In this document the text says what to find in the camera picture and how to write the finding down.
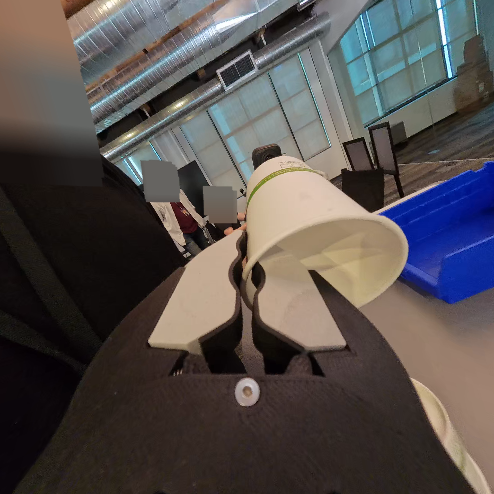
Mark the black display panel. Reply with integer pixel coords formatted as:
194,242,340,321
177,160,212,202

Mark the silver air duct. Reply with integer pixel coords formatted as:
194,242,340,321
67,0,302,83
87,12,332,116
93,44,313,134

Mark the dark shoulder strap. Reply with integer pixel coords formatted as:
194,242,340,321
0,185,99,361

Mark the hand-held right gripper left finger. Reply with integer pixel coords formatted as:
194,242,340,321
148,231,248,356

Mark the white vent grille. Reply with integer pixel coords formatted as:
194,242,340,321
215,50,259,92

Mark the black framed chair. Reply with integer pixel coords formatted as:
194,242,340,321
342,137,376,171
368,121,405,198

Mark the person in black sweater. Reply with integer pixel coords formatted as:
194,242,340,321
0,152,188,494

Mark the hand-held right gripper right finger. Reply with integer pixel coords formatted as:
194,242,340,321
251,255,348,352

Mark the person's left hand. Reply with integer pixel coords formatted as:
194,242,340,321
225,211,248,237

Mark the grey desk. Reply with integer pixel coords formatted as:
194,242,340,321
363,183,494,483

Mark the blue plastic bin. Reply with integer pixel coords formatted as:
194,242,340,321
380,161,494,305

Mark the black side table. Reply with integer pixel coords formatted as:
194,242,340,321
341,167,385,214

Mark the white paper cup green band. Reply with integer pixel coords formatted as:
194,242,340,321
410,377,492,494
241,156,410,309

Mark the stack of cardboard boxes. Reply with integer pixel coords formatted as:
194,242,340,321
451,35,488,113

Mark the gridded window wall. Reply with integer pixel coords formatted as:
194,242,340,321
116,50,332,193
328,0,479,126

